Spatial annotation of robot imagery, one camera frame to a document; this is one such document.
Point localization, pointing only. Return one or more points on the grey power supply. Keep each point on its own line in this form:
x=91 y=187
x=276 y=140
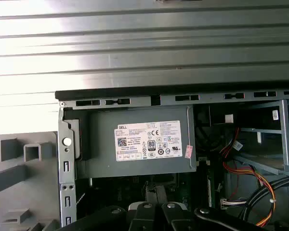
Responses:
x=98 y=149

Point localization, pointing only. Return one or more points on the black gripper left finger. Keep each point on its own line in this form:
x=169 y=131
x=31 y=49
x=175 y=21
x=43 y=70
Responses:
x=139 y=216

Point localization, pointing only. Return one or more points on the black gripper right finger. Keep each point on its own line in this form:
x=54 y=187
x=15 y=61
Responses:
x=173 y=216

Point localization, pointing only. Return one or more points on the tall silver disk bay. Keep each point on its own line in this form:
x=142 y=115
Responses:
x=285 y=134

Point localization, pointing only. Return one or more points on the grey parts rack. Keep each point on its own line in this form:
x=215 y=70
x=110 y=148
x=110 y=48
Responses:
x=12 y=175

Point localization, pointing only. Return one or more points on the black PC case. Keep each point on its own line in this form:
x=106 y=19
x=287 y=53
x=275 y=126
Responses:
x=62 y=156

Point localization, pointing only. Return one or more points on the white power supply label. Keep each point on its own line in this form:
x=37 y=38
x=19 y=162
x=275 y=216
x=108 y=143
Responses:
x=135 y=134

